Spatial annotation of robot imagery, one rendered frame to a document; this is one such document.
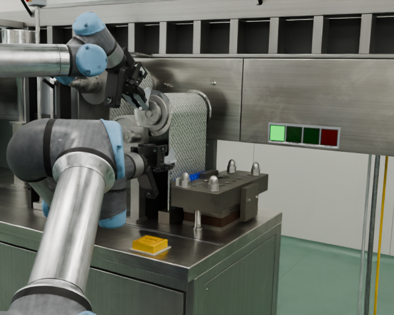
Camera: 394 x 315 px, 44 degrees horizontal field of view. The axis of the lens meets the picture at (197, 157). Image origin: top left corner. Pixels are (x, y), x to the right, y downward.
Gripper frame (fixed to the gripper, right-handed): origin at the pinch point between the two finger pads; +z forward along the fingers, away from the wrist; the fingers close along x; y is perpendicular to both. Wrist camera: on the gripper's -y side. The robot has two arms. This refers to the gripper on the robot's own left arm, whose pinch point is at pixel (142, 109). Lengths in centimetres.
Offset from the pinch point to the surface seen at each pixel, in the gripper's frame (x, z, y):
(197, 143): -7.5, 24.7, 4.5
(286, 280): 15, 227, 23
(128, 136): 1.6, 1.6, -9.5
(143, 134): -0.2, 5.4, -5.8
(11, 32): 68, -11, 25
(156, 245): -20.7, 5.5, -40.2
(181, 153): -7.6, 18.3, -3.8
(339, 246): -2, 285, 78
